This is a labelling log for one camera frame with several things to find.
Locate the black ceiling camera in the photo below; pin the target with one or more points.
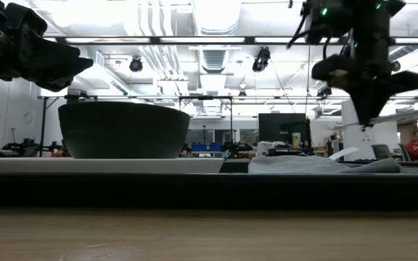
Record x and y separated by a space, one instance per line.
261 58
135 64
324 91
396 66

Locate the ceiling air vent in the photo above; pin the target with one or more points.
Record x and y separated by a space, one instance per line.
213 59

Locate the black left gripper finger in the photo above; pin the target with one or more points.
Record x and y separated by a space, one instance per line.
49 54
67 74

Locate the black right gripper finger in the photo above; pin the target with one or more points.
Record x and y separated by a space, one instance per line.
376 101
360 101

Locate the white round plate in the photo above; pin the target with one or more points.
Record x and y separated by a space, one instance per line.
85 165

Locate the black bowl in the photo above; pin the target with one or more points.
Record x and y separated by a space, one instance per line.
122 130

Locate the white pillar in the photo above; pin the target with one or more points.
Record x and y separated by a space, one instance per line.
350 141

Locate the black background robot arm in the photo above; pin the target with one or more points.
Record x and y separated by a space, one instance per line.
236 146
27 146

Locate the black plastic tray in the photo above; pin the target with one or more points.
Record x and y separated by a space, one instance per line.
209 192

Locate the blue box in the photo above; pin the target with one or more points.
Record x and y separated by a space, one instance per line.
207 147

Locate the black monitor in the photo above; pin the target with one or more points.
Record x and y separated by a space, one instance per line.
278 127

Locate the white bottle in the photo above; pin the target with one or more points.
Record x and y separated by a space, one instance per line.
296 139

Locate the white bag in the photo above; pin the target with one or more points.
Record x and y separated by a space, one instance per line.
265 148

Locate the grey office chair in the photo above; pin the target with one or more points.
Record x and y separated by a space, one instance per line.
381 151

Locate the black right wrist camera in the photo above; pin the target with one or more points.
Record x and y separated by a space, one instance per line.
325 18

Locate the grey cloth napkin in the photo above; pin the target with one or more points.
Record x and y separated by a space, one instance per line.
303 165

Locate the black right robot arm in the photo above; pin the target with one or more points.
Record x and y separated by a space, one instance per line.
372 29

